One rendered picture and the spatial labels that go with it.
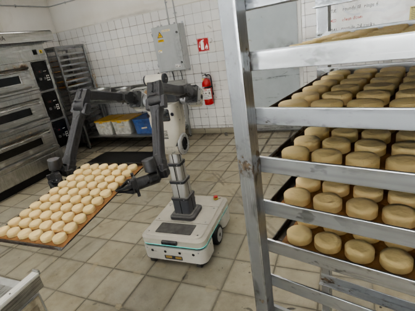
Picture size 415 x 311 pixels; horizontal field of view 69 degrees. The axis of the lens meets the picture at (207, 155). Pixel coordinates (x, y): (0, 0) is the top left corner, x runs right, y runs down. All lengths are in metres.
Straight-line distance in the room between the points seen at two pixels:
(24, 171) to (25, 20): 2.83
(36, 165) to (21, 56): 1.51
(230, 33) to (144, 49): 5.14
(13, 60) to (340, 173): 4.71
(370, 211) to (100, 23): 5.81
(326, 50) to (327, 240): 0.36
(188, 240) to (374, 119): 1.89
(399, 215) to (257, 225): 0.23
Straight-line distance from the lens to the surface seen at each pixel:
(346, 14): 4.65
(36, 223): 1.42
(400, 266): 0.62
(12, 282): 1.37
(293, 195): 0.61
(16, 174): 4.83
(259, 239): 0.61
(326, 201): 0.59
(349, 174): 0.50
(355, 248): 0.64
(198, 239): 2.21
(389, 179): 0.50
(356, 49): 0.45
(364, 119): 0.47
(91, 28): 6.27
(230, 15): 0.49
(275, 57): 0.49
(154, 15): 5.46
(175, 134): 2.12
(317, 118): 0.48
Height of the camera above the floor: 1.54
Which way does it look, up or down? 21 degrees down
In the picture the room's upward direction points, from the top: 9 degrees counter-clockwise
